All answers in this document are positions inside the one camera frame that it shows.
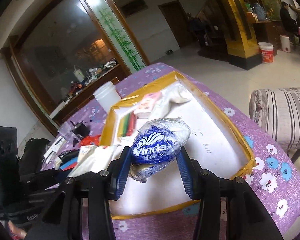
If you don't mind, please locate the bamboo print wall panel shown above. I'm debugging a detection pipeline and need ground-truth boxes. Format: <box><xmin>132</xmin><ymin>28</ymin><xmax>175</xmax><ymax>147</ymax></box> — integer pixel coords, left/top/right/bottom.
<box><xmin>74</xmin><ymin>0</ymin><xmax>146</xmax><ymax>72</ymax></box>

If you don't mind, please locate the white kettle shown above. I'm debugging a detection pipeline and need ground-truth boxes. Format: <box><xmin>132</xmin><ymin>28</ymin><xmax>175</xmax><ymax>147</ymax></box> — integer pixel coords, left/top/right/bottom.
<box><xmin>73</xmin><ymin>66</ymin><xmax>85</xmax><ymax>82</ymax></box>

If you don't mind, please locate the black bag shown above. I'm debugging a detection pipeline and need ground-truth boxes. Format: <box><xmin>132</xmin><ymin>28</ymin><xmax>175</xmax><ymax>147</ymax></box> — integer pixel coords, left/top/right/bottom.
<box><xmin>18</xmin><ymin>137</ymin><xmax>51</xmax><ymax>178</ymax></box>

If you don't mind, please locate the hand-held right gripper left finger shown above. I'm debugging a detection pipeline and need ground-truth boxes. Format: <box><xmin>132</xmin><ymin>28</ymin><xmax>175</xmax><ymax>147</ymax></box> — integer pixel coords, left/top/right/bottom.
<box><xmin>27</xmin><ymin>146</ymin><xmax>132</xmax><ymax>240</ymax></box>

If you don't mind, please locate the golden wooden cabinet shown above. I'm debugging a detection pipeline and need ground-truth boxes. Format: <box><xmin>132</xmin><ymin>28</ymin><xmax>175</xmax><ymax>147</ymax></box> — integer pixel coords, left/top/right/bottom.
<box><xmin>202</xmin><ymin>0</ymin><xmax>263</xmax><ymax>71</ymax></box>

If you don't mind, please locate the white plastic bag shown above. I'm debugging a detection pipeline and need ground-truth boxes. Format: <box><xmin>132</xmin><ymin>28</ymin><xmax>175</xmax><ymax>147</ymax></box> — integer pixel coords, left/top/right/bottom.
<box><xmin>152</xmin><ymin>83</ymin><xmax>193</xmax><ymax>118</ymax></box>

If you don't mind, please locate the purple floral tablecloth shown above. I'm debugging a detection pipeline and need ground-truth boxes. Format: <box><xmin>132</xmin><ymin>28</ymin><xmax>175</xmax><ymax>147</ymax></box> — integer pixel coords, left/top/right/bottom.
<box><xmin>41</xmin><ymin>62</ymin><xmax>300</xmax><ymax>240</ymax></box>

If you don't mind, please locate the white plastic stool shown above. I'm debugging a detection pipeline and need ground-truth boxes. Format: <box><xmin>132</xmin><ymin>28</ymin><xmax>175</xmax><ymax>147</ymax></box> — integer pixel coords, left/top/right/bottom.
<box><xmin>279</xmin><ymin>34</ymin><xmax>292</xmax><ymax>53</ymax></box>

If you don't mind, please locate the blue water jug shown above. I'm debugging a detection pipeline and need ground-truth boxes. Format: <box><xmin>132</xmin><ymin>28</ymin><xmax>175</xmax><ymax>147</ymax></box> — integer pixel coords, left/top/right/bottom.
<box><xmin>251</xmin><ymin>2</ymin><xmax>266</xmax><ymax>21</ymax></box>

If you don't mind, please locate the yellow-rimmed white box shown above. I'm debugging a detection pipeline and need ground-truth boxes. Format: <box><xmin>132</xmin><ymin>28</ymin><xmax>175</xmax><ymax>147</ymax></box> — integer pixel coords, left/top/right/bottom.
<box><xmin>99</xmin><ymin>71</ymin><xmax>255</xmax><ymax>220</ymax></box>

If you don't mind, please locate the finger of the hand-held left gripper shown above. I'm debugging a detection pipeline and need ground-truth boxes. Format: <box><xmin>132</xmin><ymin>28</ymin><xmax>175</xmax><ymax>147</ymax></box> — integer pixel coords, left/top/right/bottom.
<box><xmin>27</xmin><ymin>181</ymin><xmax>67</xmax><ymax>200</ymax></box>
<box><xmin>19</xmin><ymin>169</ymin><xmax>64</xmax><ymax>183</ymax></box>

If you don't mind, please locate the black electric motor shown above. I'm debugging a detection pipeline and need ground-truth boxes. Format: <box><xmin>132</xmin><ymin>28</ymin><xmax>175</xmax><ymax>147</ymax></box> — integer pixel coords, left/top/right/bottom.
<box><xmin>71</xmin><ymin>122</ymin><xmax>91</xmax><ymax>141</ymax></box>

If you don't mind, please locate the brown wooden door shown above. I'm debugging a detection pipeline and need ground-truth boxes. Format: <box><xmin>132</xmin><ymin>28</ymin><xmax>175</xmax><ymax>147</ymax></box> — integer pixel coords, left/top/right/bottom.
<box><xmin>158</xmin><ymin>0</ymin><xmax>195</xmax><ymax>48</ymax></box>

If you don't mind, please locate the red and white bucket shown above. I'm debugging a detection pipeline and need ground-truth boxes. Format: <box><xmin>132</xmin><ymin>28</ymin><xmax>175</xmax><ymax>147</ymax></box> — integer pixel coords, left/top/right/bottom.
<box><xmin>258</xmin><ymin>42</ymin><xmax>275</xmax><ymax>65</ymax></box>

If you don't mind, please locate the clear plastic cup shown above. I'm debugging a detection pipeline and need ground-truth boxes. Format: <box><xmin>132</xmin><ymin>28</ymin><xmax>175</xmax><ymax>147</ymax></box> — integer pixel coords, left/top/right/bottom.
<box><xmin>58</xmin><ymin>126</ymin><xmax>73</xmax><ymax>138</ymax></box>

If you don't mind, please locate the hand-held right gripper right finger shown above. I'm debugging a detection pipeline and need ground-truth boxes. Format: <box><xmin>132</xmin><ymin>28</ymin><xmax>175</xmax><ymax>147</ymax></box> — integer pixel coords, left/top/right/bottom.
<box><xmin>176</xmin><ymin>150</ymin><xmax>284</xmax><ymax>240</ymax></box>

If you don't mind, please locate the pink tissue pack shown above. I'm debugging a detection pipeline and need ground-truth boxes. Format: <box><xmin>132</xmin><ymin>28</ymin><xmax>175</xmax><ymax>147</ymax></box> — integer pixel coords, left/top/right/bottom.
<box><xmin>134</xmin><ymin>91</ymin><xmax>163</xmax><ymax>119</ymax></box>

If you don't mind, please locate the pack of coloured bag rolls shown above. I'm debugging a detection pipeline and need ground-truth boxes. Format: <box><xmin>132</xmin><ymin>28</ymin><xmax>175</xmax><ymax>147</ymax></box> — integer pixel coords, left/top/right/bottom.
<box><xmin>118</xmin><ymin>112</ymin><xmax>138</xmax><ymax>137</ymax></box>

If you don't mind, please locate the person's left hand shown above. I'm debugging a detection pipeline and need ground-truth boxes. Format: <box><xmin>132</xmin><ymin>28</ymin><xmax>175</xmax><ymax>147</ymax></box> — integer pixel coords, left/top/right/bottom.
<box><xmin>9</xmin><ymin>221</ymin><xmax>28</xmax><ymax>240</ymax></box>

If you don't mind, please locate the blue white tissue roll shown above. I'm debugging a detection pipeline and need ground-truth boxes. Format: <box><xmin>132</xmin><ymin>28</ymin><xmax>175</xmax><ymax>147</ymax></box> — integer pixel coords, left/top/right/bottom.
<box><xmin>129</xmin><ymin>117</ymin><xmax>192</xmax><ymax>183</ymax></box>

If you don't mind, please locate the orange plastic bag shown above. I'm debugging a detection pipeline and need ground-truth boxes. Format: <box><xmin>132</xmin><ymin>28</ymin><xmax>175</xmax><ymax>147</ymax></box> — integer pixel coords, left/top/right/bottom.
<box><xmin>83</xmin><ymin>134</ymin><xmax>102</xmax><ymax>147</ymax></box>

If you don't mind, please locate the wooden glass sideboard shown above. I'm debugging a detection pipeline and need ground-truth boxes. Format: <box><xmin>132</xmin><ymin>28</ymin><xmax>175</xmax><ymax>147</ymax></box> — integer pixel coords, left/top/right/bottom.
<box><xmin>0</xmin><ymin>0</ymin><xmax>150</xmax><ymax>136</ymax></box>

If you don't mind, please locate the white plastic jar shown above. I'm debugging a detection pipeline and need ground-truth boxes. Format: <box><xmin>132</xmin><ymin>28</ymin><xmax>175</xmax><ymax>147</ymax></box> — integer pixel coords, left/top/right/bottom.
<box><xmin>93</xmin><ymin>81</ymin><xmax>122</xmax><ymax>113</ymax></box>

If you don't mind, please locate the striped fabric sofa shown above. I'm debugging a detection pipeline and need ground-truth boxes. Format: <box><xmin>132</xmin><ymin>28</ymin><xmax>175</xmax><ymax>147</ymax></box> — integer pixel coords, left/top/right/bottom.
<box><xmin>249</xmin><ymin>87</ymin><xmax>300</xmax><ymax>151</ymax></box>

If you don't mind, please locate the black and white tissue pack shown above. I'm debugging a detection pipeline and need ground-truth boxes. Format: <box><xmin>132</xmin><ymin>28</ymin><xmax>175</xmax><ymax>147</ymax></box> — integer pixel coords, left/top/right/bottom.
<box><xmin>55</xmin><ymin>149</ymin><xmax>78</xmax><ymax>161</ymax></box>

